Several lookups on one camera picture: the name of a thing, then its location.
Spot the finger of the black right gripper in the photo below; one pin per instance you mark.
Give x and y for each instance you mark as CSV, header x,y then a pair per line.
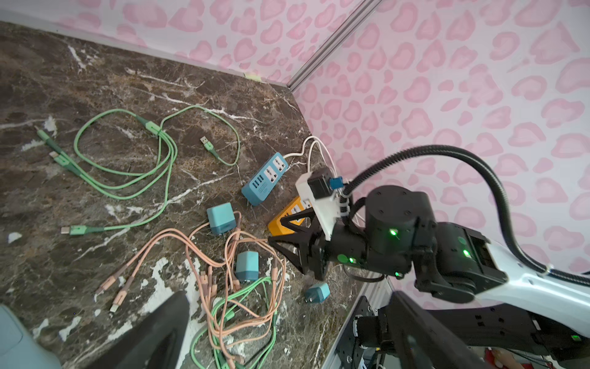
x,y
302,248

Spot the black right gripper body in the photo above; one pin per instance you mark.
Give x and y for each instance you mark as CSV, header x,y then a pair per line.
x,y
399,237

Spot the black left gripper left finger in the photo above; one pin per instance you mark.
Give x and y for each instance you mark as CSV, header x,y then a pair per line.
x,y
155,343

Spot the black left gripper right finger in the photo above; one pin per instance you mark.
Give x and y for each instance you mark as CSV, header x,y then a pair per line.
x,y
421,341

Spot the teal USB charger adapter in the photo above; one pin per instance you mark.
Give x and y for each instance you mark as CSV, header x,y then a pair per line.
x,y
247,267
317,293

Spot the light blue wireless mouse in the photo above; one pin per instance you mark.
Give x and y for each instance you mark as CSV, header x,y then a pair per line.
x,y
18,347

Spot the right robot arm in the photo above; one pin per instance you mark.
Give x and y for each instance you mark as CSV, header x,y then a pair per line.
x,y
537,308

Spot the blue power strip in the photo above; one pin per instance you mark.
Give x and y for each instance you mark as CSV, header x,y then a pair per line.
x,y
262,184

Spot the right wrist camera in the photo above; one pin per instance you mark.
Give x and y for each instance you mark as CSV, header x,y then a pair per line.
x,y
323,190

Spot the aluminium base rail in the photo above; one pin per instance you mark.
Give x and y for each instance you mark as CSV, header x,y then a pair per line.
x,y
347,352

